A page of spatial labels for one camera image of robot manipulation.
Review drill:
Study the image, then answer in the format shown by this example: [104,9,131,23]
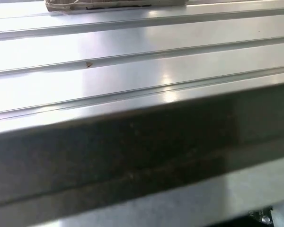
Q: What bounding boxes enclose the black and silver PC case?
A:
[0,79,284,227]

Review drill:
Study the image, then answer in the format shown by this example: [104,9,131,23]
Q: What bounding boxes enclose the brown base plate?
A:
[45,0,189,12]

